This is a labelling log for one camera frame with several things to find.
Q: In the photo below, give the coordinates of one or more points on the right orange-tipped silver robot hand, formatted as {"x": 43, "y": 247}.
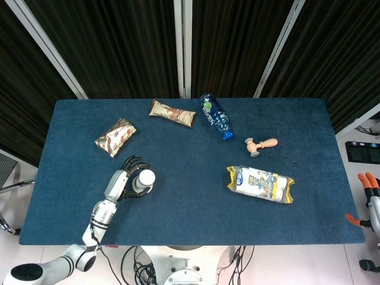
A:
{"x": 375, "y": 212}

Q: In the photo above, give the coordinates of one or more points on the left black-fingered silver robot hand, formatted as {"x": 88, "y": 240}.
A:
{"x": 115, "y": 185}

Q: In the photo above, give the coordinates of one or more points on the white paper cup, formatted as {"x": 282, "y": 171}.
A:
{"x": 146, "y": 178}

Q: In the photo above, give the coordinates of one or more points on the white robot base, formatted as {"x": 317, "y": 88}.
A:
{"x": 184, "y": 264}

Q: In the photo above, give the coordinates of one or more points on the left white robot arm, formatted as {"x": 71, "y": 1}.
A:
{"x": 102, "y": 215}

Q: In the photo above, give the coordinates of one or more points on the gold red snack packet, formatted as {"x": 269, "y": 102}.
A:
{"x": 115, "y": 138}

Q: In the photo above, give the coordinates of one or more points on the black caster wheel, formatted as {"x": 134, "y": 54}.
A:
{"x": 368, "y": 264}

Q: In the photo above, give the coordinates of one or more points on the small red table label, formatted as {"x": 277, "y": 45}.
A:
{"x": 111, "y": 246}

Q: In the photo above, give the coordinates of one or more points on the black flat floor device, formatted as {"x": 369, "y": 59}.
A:
{"x": 362, "y": 153}

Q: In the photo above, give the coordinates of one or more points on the blue felt table cover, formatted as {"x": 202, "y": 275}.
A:
{"x": 190, "y": 213}

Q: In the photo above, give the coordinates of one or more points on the beige brown snack packet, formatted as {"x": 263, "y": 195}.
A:
{"x": 172, "y": 114}

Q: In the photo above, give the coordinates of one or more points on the grey metal chair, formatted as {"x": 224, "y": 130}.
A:
{"x": 6, "y": 169}

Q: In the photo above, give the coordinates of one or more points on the yellow white roll package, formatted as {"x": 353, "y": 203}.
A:
{"x": 259, "y": 184}

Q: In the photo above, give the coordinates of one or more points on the blue plastic drink bottle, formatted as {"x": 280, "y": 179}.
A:
{"x": 215, "y": 116}

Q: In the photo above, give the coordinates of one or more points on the black pleated curtain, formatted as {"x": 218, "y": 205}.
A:
{"x": 335, "y": 53}
{"x": 112, "y": 44}
{"x": 20, "y": 98}
{"x": 234, "y": 41}

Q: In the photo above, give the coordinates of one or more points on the small wooden toy hammer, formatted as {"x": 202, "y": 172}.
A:
{"x": 261, "y": 145}

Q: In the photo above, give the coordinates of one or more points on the white partition frame post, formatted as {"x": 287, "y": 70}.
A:
{"x": 44, "y": 44}
{"x": 359, "y": 118}
{"x": 183, "y": 47}
{"x": 279, "y": 47}

